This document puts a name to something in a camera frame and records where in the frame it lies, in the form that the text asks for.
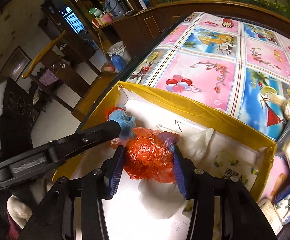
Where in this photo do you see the black speaker cabinet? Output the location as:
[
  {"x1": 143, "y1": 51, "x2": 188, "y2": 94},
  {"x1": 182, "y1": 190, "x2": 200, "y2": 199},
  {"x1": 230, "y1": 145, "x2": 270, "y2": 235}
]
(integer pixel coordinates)
[{"x1": 0, "y1": 78, "x2": 33, "y2": 159}]

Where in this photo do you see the blue knitted cloth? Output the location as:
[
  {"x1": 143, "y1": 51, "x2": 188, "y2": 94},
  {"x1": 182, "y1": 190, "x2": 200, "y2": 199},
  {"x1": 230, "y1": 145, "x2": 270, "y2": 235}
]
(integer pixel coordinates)
[{"x1": 108, "y1": 108, "x2": 136, "y2": 139}]

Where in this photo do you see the white gloved left hand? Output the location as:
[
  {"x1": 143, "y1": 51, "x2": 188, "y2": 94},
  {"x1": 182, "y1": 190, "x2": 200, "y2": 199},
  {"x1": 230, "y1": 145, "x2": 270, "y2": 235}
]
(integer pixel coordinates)
[{"x1": 7, "y1": 195, "x2": 32, "y2": 229}]

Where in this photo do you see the blue grey kettle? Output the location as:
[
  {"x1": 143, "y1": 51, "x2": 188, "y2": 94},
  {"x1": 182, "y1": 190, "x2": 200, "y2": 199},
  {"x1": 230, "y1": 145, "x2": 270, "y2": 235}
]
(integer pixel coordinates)
[{"x1": 105, "y1": 0, "x2": 125, "y2": 18}]

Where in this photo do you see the blue bottle on floor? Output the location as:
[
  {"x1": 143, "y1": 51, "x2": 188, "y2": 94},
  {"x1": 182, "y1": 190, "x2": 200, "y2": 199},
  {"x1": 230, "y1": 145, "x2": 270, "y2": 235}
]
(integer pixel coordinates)
[{"x1": 111, "y1": 54, "x2": 126, "y2": 72}]

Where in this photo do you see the orange plastic bag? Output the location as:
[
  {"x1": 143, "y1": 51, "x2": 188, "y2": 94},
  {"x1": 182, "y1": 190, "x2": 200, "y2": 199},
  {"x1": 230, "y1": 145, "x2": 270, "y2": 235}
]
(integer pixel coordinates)
[{"x1": 105, "y1": 106, "x2": 180, "y2": 183}]

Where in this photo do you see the wooden chair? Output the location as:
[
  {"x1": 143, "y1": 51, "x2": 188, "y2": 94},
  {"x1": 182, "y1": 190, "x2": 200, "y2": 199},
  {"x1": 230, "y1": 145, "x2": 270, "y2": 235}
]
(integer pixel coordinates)
[{"x1": 22, "y1": 31, "x2": 102, "y2": 112}]

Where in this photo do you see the yellow cardboard box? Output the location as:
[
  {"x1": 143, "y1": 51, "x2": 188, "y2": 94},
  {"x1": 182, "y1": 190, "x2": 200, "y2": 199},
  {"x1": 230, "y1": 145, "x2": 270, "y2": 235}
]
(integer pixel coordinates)
[{"x1": 52, "y1": 80, "x2": 278, "y2": 240}]

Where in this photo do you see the colourful patterned tablecloth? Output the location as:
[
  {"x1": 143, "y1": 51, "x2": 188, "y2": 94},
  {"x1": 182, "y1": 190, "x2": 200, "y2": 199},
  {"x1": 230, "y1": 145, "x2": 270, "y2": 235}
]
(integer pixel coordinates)
[{"x1": 126, "y1": 11, "x2": 290, "y2": 205}]

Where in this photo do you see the white bucket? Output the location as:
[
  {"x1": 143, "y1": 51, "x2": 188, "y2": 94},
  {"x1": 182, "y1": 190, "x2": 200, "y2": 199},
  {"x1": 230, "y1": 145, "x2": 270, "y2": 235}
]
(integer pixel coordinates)
[{"x1": 107, "y1": 41, "x2": 126, "y2": 57}]

